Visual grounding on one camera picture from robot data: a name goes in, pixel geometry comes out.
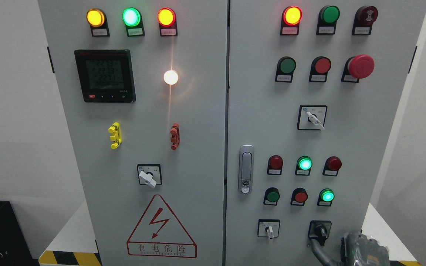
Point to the black rotary knob switch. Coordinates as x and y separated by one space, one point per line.
319 230

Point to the grey electrical control cabinet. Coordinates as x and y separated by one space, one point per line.
226 54

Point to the red terminal clip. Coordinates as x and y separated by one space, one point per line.
175 136

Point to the dark red indicator left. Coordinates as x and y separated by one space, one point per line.
275 165

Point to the dark red indicator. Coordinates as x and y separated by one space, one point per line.
275 165
332 166

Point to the glowing white indicator light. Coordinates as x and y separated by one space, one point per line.
171 77

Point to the green push button lower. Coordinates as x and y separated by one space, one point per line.
271 196

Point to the green push button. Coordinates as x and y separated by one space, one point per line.
285 69
271 196

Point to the lit green indicator middle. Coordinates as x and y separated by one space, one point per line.
304 165

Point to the yellow terminal clip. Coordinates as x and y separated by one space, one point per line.
115 135

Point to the green push button upper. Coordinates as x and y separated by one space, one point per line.
285 69

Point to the red push button lower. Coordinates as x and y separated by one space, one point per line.
299 197

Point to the red push button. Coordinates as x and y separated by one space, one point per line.
299 197
320 67

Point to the red electric hazard sticker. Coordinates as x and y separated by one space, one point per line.
159 232

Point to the black digital power meter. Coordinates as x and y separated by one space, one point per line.
106 76

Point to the dark red indicator right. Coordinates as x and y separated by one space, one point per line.
332 166

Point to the orange-red indicator light left door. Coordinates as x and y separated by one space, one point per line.
167 22

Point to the orange-red indicator light door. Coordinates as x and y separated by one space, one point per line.
167 22
290 21

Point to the red push button upper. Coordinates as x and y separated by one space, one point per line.
320 67

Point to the lit green button lower right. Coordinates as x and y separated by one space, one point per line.
325 198

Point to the lit green indicator light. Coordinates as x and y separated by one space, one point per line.
133 22

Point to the orange-red indicator light right door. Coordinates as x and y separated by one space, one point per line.
290 21

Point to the red emergency stop button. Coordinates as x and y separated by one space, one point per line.
358 67

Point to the yellow indicator light top left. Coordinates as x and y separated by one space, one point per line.
98 23

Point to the dark green indicator light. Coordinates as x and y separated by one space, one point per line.
327 20

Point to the dark red buzzer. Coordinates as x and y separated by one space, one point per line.
364 18

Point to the silver door lock handle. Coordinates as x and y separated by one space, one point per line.
246 160

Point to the white-handled selector switch left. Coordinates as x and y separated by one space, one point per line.
149 174

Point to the white lever selector switch upper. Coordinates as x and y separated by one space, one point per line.
312 117

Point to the small white selector switch bottom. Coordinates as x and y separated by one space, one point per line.
268 228

